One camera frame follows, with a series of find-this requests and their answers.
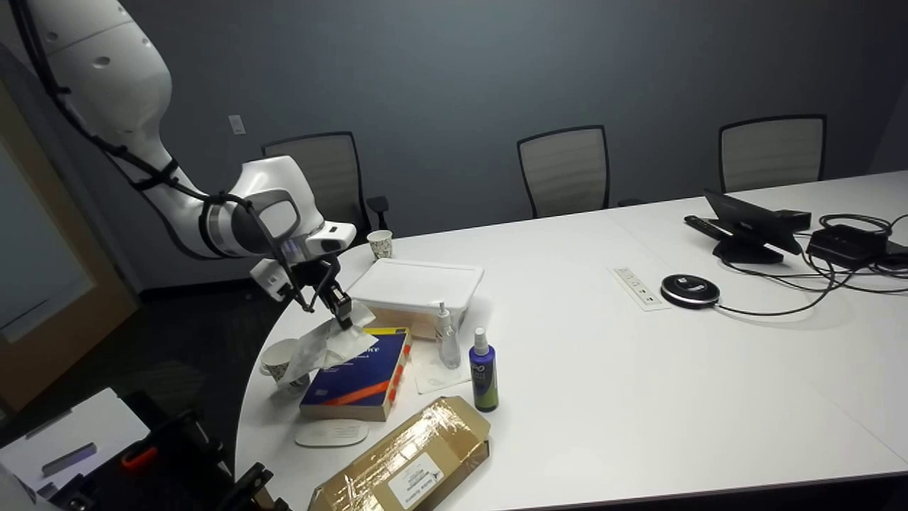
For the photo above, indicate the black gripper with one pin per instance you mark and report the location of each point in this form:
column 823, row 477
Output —
column 315, row 281

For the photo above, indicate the orange black clamp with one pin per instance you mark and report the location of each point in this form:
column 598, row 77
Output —
column 138, row 457

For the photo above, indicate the blue spray bottle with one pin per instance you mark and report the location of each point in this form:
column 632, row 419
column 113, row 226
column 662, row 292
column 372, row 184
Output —
column 483, row 373

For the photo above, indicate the white oval lid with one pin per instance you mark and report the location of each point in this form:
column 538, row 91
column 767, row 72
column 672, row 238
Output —
column 330, row 434

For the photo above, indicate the white clipboard paper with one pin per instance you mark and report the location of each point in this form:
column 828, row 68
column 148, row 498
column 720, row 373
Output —
column 101, row 419

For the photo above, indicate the white power strip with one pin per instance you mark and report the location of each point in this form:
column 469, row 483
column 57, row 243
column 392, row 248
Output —
column 640, row 291

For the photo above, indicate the white paper cup near book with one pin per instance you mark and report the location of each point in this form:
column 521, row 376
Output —
column 280, row 363

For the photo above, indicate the office chair right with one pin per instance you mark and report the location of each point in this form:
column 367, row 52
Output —
column 772, row 150

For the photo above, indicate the office chair left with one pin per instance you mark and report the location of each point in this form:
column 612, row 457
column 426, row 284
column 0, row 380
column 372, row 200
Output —
column 337, row 176

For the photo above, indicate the office chair middle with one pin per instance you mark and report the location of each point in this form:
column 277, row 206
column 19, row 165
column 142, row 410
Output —
column 565, row 170

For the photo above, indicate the office chair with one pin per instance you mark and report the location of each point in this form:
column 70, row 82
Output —
column 565, row 170
column 772, row 150
column 337, row 176

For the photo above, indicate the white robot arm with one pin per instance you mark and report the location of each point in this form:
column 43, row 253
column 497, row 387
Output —
column 113, row 82

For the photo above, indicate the round black speakerphone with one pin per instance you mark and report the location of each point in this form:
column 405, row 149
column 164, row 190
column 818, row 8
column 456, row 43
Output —
column 690, row 291

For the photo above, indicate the brown cardboard package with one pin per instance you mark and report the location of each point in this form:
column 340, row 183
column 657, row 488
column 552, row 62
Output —
column 415, row 467

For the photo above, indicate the grey marker on paper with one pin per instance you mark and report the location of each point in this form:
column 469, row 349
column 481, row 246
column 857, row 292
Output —
column 70, row 457

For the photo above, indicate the black conference device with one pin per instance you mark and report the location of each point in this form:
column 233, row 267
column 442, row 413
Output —
column 747, row 233

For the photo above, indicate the clear plastic container with lid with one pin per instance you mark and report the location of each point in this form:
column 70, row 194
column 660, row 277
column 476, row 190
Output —
column 413, row 292

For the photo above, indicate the white paper cup far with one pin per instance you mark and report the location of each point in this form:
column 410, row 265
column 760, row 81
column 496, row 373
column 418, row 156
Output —
column 382, row 243

